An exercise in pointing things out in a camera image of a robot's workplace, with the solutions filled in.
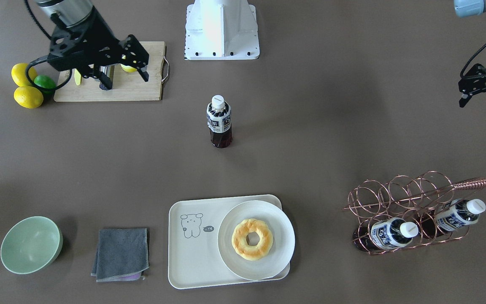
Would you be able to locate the green ceramic bowl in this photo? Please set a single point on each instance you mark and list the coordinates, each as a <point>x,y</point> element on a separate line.
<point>31,245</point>

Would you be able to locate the glazed ring donut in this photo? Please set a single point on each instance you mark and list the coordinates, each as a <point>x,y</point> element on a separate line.
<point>252,239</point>

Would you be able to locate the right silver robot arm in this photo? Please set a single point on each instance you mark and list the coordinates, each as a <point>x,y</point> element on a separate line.
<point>71,12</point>

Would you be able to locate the yellow lemon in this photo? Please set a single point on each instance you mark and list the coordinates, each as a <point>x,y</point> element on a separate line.
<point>18,74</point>
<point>28,97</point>

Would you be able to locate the green lime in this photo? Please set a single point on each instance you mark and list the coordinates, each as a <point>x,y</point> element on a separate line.
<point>46,83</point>

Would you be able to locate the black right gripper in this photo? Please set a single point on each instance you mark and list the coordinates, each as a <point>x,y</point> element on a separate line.
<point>98,30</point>

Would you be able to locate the yellow lemon lower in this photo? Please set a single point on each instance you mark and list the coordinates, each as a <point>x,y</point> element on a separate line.
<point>28,97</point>

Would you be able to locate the bamboo cutting board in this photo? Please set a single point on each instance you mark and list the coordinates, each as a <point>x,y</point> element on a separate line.
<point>126,86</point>

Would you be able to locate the copper wire bottle rack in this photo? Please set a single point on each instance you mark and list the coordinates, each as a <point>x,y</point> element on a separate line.
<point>410,198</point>

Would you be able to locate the tea bottle in rack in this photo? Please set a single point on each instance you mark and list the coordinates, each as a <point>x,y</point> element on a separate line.
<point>451,217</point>
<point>385,235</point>

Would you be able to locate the half lemon slice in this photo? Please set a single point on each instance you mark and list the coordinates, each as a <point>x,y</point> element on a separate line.
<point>128,68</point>

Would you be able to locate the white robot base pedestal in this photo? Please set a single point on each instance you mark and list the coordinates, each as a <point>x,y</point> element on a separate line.
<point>221,30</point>

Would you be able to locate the yellow lemon upper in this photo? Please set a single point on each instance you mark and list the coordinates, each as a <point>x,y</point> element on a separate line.
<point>18,74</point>

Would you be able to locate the tea bottle white cap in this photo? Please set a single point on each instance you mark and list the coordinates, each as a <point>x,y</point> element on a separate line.
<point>219,121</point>

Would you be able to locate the white round plate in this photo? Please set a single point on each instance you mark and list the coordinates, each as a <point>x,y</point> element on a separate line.
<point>283,246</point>

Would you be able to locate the grey folded cloth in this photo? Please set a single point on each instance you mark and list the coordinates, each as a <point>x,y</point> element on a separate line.
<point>122,254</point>

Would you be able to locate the yellow plastic knife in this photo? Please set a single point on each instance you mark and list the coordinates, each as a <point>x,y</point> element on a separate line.
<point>77,76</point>

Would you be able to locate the cream serving tray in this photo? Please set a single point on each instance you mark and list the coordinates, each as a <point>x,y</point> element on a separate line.
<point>200,253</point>

